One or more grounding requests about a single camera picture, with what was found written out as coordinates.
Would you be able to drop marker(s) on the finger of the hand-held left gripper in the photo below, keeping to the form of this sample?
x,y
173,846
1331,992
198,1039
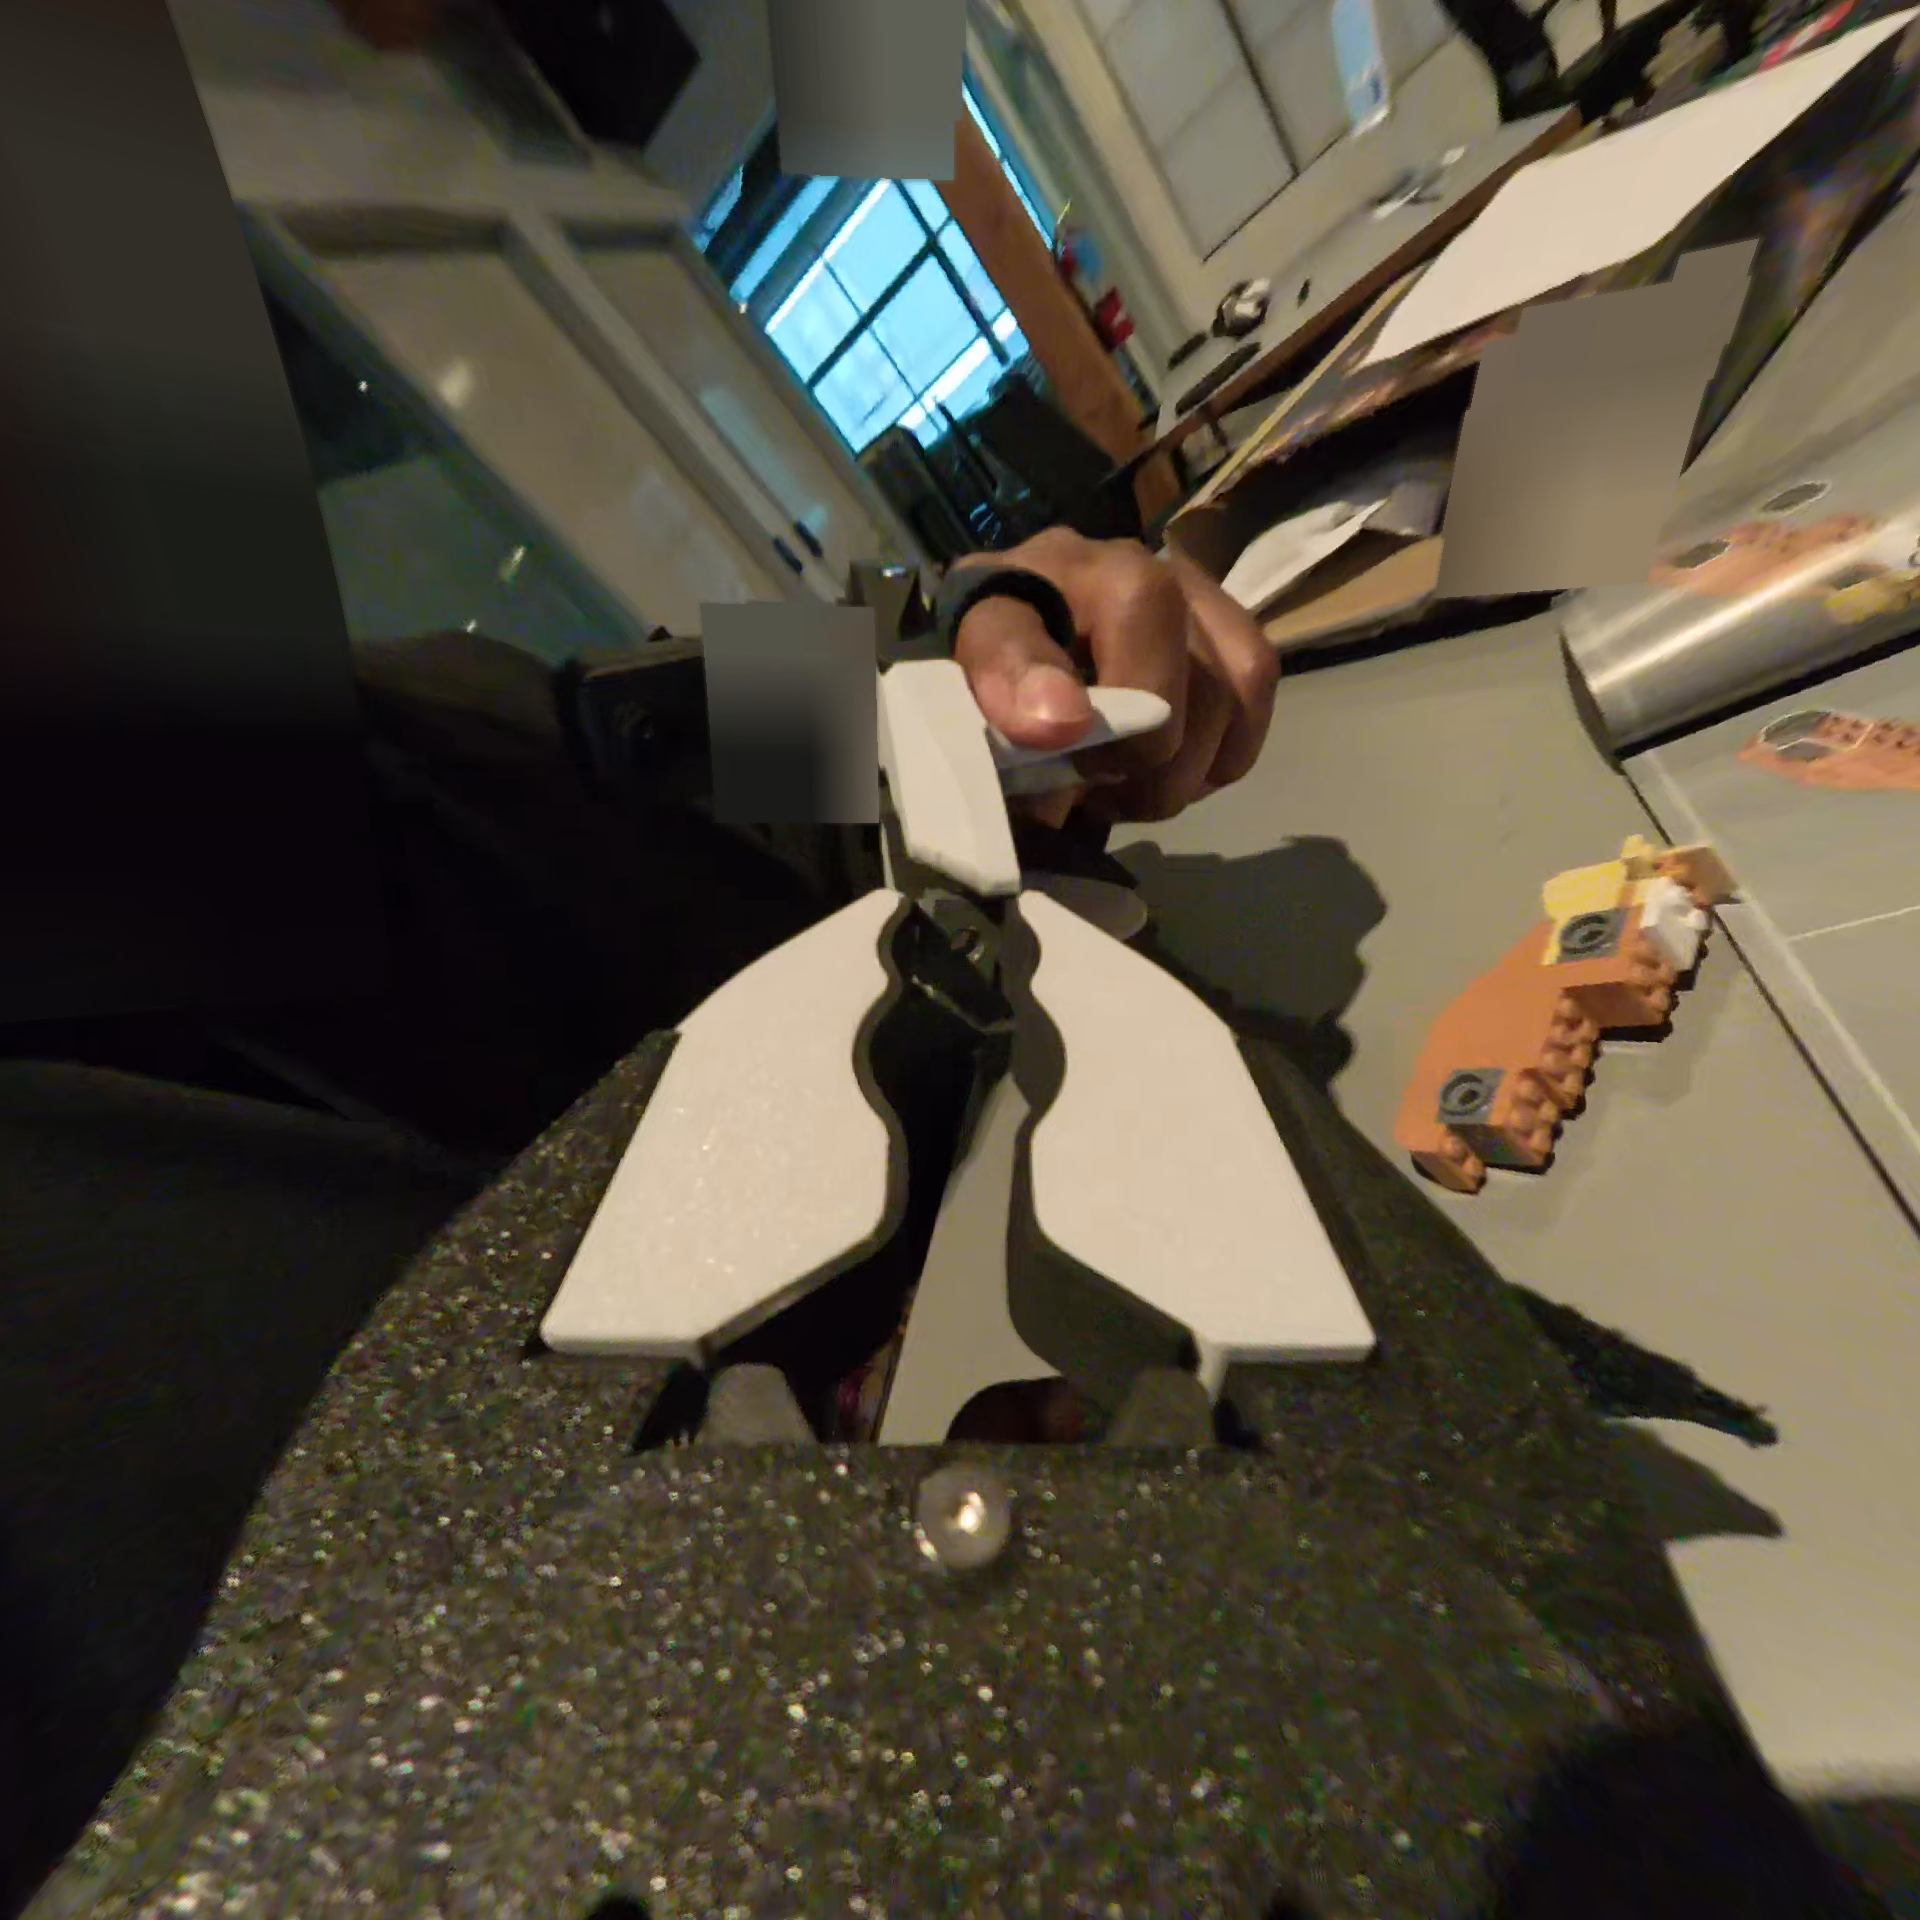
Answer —
x,y
945,781
1132,715

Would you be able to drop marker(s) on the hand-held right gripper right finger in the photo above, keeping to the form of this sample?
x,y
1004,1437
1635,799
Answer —
x,y
1172,1184

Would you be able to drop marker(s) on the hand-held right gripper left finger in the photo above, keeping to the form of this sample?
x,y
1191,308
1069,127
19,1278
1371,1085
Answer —
x,y
751,1172

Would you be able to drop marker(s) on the small black toy brick piece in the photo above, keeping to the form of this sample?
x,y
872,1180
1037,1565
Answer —
x,y
961,942

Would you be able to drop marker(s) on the orange toy brick model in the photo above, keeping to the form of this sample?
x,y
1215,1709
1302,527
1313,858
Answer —
x,y
1516,1021

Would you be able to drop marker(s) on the grey desk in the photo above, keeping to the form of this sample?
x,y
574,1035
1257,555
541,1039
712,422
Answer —
x,y
1501,706

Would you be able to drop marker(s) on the person's left hand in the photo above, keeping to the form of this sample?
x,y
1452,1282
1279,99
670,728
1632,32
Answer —
x,y
1172,629

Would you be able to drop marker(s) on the person's right hand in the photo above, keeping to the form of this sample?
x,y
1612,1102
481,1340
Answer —
x,y
1028,1418

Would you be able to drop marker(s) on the black office chair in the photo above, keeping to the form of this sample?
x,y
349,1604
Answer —
x,y
1021,451

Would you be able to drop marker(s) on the toy set cardboard box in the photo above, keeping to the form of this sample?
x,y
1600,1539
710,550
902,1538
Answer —
x,y
1576,212

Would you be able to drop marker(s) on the grey instruction booklet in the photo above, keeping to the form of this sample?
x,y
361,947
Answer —
x,y
1845,869

